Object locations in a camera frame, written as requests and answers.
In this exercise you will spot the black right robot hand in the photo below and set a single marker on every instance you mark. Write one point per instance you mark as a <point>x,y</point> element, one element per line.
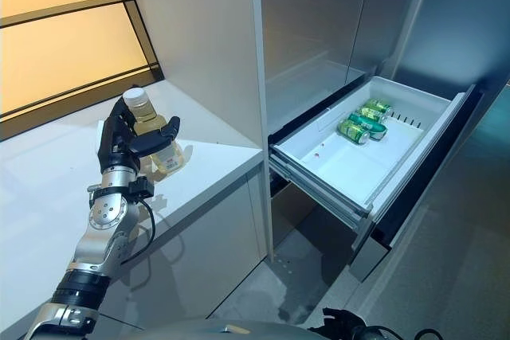
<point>340,324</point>

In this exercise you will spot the stainless steel fridge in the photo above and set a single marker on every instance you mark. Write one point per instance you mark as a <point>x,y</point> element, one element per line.
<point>318,17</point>

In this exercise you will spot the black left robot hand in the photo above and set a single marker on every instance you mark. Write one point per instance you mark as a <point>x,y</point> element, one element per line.
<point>119,137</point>

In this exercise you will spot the steel low fridge drawer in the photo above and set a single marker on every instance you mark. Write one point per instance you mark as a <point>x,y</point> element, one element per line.
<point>368,260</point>

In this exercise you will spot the green drink can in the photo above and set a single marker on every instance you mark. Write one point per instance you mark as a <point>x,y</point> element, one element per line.
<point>352,131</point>
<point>376,108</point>
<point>372,125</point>

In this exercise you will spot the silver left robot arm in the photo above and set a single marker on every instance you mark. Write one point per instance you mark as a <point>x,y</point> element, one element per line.
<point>103,216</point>

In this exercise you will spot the white tall cabinet panel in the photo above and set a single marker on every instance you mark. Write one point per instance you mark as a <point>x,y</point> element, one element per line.
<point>199,37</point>

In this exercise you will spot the white open fridge drawer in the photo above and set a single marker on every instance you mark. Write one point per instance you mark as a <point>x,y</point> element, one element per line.
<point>342,169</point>

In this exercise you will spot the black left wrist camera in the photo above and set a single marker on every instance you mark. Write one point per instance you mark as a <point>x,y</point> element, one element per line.
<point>141,186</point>

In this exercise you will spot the clear bottle with yellow drink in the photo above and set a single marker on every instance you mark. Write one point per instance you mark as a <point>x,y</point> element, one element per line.
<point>149,119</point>

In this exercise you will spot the orange lit window, dark frame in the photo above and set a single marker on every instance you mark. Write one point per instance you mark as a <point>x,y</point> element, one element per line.
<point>60,49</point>

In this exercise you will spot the grey robot body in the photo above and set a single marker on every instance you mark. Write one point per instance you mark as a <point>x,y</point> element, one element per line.
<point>239,334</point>

